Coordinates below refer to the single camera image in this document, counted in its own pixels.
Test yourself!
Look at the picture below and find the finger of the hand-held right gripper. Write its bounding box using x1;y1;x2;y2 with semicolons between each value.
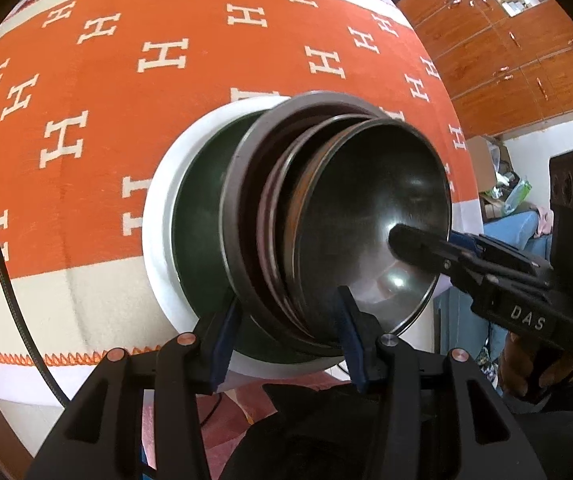
389;224;573;348
450;232;553;288

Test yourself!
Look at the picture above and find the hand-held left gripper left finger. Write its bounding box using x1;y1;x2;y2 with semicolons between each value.
26;305;242;480

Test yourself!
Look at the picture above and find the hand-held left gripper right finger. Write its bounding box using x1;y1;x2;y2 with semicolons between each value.
331;285;537;480

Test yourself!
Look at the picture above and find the red steel-lined bowl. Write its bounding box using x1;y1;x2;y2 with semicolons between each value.
292;119;453;339

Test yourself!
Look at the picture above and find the large steel bowl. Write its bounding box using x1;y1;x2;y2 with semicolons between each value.
219;91;402;361

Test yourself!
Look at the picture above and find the green plate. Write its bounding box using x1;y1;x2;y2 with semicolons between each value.
171;110;352;363

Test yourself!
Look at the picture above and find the large white plate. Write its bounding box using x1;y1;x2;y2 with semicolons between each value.
143;97;327;378

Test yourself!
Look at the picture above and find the person's right hand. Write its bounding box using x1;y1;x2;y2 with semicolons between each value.
499;335;537;401

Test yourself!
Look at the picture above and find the blue printed cushion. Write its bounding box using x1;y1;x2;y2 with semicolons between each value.
481;209;552;261

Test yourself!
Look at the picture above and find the green plastic packet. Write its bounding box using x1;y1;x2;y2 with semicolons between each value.
503;180;534;211

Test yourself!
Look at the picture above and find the person's pink garment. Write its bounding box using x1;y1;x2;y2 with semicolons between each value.
139;375;367;480

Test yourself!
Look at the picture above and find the cardboard box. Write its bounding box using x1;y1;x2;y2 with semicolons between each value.
466;135;512;196

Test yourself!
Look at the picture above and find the person's black garment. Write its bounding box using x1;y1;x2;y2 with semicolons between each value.
226;382;417;480

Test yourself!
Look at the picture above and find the wooden wall cabinet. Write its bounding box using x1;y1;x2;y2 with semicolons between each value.
396;0;573;138

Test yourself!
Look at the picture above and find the black braided cable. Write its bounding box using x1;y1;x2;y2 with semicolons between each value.
0;190;70;406

